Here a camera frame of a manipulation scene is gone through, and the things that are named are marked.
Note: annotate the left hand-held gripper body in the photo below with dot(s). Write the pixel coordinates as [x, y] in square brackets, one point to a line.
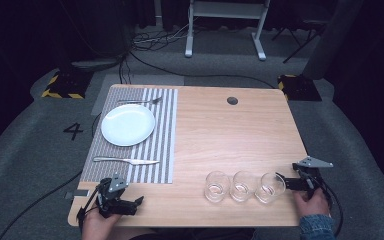
[110, 200]

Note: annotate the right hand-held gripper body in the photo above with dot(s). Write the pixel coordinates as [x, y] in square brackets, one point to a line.
[310, 180]

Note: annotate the clear drinking glass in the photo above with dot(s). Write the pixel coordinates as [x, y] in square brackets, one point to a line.
[216, 187]
[269, 188]
[243, 186]

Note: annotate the person's right hand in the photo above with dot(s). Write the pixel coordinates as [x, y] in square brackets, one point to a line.
[313, 206]

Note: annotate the person's left hand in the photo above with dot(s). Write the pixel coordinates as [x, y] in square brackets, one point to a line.
[96, 225]

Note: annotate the grey tape strip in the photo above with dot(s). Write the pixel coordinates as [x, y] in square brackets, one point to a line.
[77, 194]

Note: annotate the silver table knife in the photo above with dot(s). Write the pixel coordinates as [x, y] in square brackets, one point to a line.
[126, 160]

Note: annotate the grey striped placemat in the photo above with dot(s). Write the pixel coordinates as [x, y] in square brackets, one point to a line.
[160, 140]

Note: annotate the person's dark pants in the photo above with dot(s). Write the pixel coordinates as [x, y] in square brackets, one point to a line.
[196, 235]

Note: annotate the white round plate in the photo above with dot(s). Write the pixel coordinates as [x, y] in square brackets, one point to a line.
[128, 124]

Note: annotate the black yellow striped stand base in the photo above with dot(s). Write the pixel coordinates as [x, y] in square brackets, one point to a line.
[300, 88]
[67, 85]

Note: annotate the dark round table grommet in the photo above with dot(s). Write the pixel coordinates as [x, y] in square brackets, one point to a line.
[232, 100]

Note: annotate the silver fork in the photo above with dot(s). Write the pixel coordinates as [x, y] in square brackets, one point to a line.
[140, 100]
[136, 80]

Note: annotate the black folding stand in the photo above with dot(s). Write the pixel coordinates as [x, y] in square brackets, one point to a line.
[300, 36]

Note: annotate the grey curtain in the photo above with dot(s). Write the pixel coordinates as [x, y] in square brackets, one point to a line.
[333, 36]

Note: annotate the white metal desk frame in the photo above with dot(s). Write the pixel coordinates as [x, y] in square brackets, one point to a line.
[226, 10]

